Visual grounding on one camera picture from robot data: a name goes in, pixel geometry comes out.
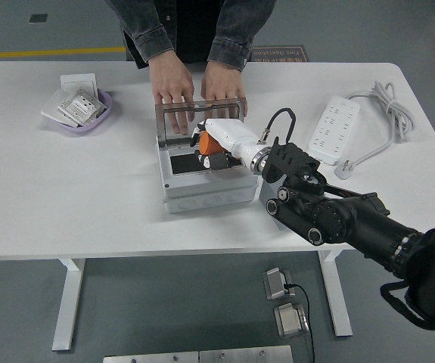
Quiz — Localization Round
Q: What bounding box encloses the person's right hand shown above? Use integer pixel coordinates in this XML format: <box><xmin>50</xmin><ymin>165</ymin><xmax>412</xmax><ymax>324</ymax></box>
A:
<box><xmin>149</xmin><ymin>51</ymin><xmax>195</xmax><ymax>136</ymax></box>

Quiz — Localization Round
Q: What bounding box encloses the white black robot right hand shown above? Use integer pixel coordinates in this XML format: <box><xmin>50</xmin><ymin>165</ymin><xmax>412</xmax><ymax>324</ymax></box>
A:
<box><xmin>189</xmin><ymin>119</ymin><xmax>263</xmax><ymax>171</ymax></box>

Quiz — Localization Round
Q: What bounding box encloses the person's left hand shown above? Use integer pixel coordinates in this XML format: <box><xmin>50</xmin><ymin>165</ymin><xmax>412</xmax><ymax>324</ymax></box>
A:
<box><xmin>200</xmin><ymin>59</ymin><xmax>248</xmax><ymax>122</ymax></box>

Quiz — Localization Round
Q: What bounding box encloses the orange cylinder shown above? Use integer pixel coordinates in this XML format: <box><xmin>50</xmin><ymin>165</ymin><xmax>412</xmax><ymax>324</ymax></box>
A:
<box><xmin>197</xmin><ymin>131</ymin><xmax>228</xmax><ymax>157</ymax></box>

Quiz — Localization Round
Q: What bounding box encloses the clear hinged box lid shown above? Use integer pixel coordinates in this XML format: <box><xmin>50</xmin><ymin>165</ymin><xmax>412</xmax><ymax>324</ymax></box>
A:
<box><xmin>154</xmin><ymin>97</ymin><xmax>248</xmax><ymax>147</ymax></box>

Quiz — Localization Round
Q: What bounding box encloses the grey cube with round hole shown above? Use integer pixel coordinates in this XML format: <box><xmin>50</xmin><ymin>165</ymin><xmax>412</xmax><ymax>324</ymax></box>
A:
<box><xmin>257</xmin><ymin>178</ymin><xmax>291</xmax><ymax>231</ymax></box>

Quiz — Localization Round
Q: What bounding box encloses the person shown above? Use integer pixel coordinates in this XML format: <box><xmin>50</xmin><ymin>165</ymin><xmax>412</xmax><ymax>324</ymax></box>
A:
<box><xmin>120</xmin><ymin>0</ymin><xmax>258</xmax><ymax>64</ymax></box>

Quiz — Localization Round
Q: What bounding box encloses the dark floor sign with text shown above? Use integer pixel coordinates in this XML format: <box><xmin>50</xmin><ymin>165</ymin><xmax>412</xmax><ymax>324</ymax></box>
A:
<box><xmin>250</xmin><ymin>45</ymin><xmax>310</xmax><ymax>64</ymax></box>

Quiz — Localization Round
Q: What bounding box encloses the white socket panel with print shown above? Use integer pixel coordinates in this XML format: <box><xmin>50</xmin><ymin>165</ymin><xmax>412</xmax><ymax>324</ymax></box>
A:
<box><xmin>57</xmin><ymin>87</ymin><xmax>107</xmax><ymax>128</ymax></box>

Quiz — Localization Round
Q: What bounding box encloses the purple plastic tray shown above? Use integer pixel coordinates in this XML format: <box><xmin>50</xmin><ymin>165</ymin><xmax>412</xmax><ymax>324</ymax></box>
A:
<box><xmin>46</xmin><ymin>87</ymin><xmax>113</xmax><ymax>134</ymax></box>

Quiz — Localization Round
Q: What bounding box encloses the white power strip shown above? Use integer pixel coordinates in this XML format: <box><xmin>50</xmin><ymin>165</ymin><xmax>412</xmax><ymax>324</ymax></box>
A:
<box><xmin>306</xmin><ymin>95</ymin><xmax>362</xmax><ymax>167</ymax></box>

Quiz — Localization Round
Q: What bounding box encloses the white blank cover plate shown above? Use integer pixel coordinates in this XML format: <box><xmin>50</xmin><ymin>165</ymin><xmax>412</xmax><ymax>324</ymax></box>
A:
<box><xmin>41</xmin><ymin>90</ymin><xmax>78</xmax><ymax>128</ymax></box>

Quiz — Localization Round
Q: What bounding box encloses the yellow floor tape line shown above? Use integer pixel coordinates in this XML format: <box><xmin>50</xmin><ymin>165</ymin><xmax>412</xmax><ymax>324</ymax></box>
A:
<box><xmin>0</xmin><ymin>45</ymin><xmax>126</xmax><ymax>61</ymax></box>

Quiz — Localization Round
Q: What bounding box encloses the silver foot pedal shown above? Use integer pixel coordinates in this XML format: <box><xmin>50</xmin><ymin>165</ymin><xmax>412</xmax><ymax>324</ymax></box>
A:
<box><xmin>273</xmin><ymin>302</ymin><xmax>311</xmax><ymax>338</ymax></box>
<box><xmin>261</xmin><ymin>267</ymin><xmax>297</xmax><ymax>301</ymax></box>

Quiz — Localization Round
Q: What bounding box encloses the white table leg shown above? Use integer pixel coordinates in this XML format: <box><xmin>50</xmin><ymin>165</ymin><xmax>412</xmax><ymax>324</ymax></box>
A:
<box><xmin>318</xmin><ymin>249</ymin><xmax>353</xmax><ymax>337</ymax></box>
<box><xmin>51</xmin><ymin>258</ymin><xmax>86</xmax><ymax>352</ymax></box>

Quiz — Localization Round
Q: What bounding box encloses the grey plastic enclosure box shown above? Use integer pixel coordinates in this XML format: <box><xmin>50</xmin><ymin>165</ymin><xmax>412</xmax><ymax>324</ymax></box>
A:
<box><xmin>156</xmin><ymin>138</ymin><xmax>259</xmax><ymax>215</ymax></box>

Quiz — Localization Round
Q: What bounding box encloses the plain white switch panel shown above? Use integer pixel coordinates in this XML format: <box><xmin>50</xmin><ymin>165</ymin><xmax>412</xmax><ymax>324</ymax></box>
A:
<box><xmin>60</xmin><ymin>73</ymin><xmax>99</xmax><ymax>95</ymax></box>

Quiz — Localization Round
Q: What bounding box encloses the white power cord with plug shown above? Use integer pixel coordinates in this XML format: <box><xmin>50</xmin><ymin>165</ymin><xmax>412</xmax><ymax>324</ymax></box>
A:
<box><xmin>334</xmin><ymin>81</ymin><xmax>417</xmax><ymax>181</ymax></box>

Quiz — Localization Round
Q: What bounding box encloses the black pedal cable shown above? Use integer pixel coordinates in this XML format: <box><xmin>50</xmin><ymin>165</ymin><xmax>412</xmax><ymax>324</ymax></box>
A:
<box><xmin>283</xmin><ymin>282</ymin><xmax>315</xmax><ymax>363</ymax></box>

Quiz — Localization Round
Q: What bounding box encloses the grey metal base plate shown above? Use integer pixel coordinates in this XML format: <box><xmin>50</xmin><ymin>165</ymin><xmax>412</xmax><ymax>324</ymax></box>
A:
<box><xmin>102</xmin><ymin>351</ymin><xmax>200</xmax><ymax>363</ymax></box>
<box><xmin>198</xmin><ymin>344</ymin><xmax>294</xmax><ymax>363</ymax></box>

